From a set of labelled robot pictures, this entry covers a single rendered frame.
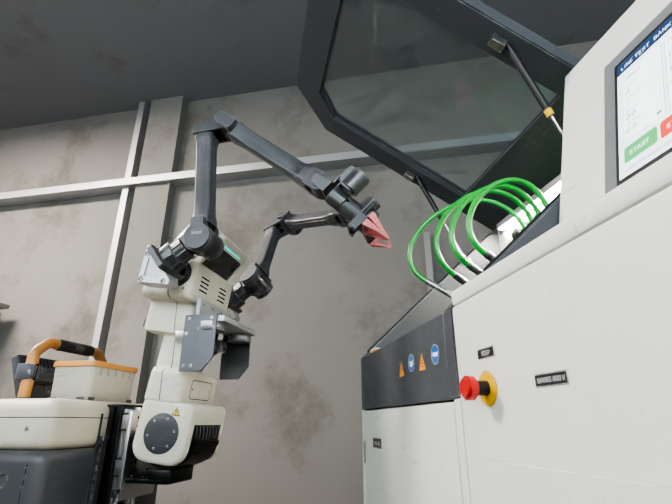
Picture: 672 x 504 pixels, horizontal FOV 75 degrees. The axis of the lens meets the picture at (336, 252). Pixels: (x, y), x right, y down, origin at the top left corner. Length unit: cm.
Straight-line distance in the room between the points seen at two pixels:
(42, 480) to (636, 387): 126
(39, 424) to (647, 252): 132
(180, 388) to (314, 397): 163
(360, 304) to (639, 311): 251
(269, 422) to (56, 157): 308
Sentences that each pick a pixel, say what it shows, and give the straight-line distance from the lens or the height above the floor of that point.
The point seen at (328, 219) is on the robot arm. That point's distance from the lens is 169.
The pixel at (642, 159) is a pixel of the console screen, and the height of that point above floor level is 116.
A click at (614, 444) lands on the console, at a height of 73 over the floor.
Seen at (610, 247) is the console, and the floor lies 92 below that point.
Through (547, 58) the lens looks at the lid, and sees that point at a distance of 131.
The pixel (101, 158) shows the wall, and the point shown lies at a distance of 443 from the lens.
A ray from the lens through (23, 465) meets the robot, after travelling 142.
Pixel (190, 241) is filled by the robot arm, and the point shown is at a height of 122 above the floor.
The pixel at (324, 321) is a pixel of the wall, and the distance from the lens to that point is 295.
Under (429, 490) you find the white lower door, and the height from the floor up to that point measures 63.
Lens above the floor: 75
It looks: 21 degrees up
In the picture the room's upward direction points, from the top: straight up
